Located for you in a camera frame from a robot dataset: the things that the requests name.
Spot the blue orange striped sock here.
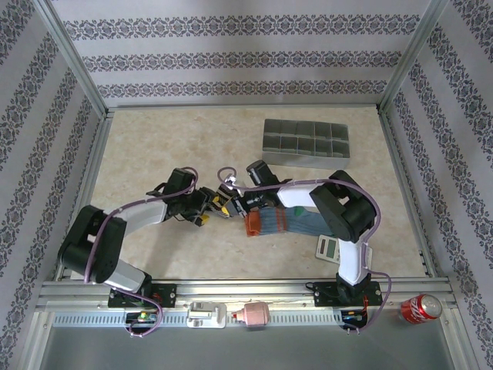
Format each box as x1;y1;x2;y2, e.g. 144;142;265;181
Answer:
244;206;337;239

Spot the aluminium frame post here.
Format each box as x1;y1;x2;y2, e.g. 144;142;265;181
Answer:
377;0;454;113
36;0;109;119

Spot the white plastic bracket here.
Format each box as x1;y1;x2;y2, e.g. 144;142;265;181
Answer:
186;301;227;329

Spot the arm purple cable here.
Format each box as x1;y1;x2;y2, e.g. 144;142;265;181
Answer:
82;166;200;340
216;166;394;336

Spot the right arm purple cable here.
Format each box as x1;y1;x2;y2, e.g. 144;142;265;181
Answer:
216;166;394;336

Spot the red soda can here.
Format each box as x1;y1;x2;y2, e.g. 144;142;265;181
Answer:
400;293;444;327

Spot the grey divided organizer box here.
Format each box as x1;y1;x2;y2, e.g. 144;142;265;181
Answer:
260;118;352;171

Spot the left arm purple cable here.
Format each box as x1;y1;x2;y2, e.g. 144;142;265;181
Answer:
82;166;200;340

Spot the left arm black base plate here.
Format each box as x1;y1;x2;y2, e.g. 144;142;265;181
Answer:
107;283;178;309

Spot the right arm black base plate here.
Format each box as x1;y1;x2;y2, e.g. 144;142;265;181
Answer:
311;281;381;308

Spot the pink plastic bottle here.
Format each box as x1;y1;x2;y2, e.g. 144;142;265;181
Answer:
232;301;270;331

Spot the black white striped sock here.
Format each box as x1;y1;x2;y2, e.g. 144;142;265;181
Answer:
211;183;242;219

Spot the aluminium mounting rail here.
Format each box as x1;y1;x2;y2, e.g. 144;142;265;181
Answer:
36;275;458;310

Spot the white calculator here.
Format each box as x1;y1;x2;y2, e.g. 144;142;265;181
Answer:
314;234;374;271

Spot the slotted grey cable duct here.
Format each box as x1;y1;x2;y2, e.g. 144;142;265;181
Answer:
52;308;344;328

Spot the small circuit board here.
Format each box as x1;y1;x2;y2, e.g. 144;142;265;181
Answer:
125;311;159;325
340;309;369;328

